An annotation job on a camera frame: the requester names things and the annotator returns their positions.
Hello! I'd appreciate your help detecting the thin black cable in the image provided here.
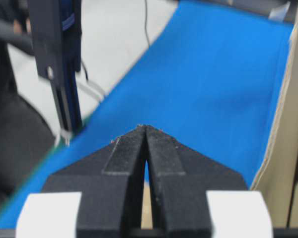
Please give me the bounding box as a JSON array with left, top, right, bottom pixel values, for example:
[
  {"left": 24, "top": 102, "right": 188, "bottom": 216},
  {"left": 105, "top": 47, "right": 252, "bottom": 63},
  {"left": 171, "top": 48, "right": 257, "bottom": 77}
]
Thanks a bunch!
[{"left": 144, "top": 0, "right": 151, "bottom": 47}]

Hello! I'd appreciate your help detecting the black office chair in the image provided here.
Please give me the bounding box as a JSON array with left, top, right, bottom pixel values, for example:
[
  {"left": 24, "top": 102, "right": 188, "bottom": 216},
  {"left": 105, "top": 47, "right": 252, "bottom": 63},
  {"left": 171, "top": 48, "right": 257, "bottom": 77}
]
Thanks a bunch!
[{"left": 0, "top": 0, "right": 54, "bottom": 211}]

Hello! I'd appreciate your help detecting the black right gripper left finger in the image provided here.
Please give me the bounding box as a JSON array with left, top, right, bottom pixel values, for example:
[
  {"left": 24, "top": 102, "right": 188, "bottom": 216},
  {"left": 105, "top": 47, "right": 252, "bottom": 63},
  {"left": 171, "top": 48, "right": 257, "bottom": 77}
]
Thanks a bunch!
[{"left": 15, "top": 124, "right": 147, "bottom": 238}]

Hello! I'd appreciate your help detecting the brown cardboard box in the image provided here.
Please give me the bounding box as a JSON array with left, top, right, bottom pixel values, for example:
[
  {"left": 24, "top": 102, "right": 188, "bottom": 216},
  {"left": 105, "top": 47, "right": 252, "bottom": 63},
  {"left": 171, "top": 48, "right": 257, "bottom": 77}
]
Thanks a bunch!
[{"left": 141, "top": 0, "right": 298, "bottom": 229}]

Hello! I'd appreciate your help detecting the blue table cloth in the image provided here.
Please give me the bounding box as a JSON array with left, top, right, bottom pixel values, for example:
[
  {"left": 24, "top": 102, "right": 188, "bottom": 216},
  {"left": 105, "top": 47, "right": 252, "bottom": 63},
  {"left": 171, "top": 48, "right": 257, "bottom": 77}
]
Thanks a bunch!
[{"left": 0, "top": 0, "right": 293, "bottom": 229}]

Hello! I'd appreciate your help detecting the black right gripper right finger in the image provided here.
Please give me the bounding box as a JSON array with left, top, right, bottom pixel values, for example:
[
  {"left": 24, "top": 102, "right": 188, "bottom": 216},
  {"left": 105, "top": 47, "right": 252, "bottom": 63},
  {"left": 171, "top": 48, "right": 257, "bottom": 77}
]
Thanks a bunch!
[{"left": 146, "top": 126, "right": 248, "bottom": 238}]

